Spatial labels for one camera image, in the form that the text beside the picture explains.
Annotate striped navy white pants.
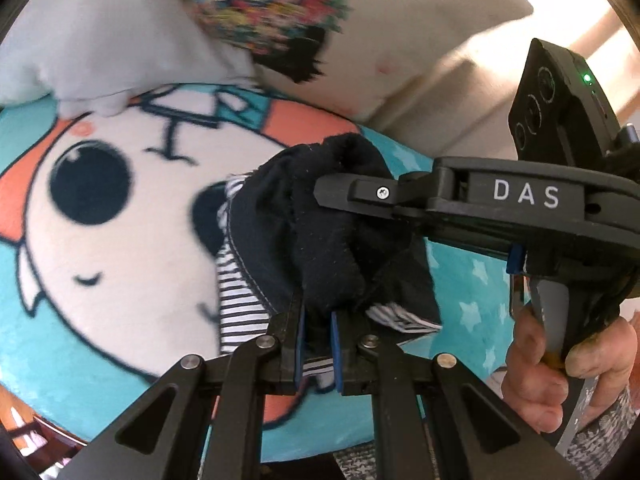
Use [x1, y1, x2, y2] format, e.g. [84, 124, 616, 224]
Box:
[212, 133, 442, 375]

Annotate grey patterned sleeve forearm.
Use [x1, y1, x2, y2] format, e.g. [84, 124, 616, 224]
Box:
[565, 388, 637, 480]

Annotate person's right hand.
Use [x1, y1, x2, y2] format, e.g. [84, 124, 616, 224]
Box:
[501, 308, 638, 434]

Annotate beige padded headboard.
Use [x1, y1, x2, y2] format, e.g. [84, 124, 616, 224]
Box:
[368, 0, 639, 159]

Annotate cream floral pillow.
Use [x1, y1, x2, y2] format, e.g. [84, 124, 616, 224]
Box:
[182, 0, 533, 119]

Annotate turquoise star cartoon blanket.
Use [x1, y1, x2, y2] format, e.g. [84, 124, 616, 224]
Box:
[0, 82, 526, 464]

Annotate white plain pillow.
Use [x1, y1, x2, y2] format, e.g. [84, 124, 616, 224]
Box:
[1, 0, 255, 118]

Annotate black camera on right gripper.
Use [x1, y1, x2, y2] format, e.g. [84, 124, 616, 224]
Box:
[508, 38, 620, 171]

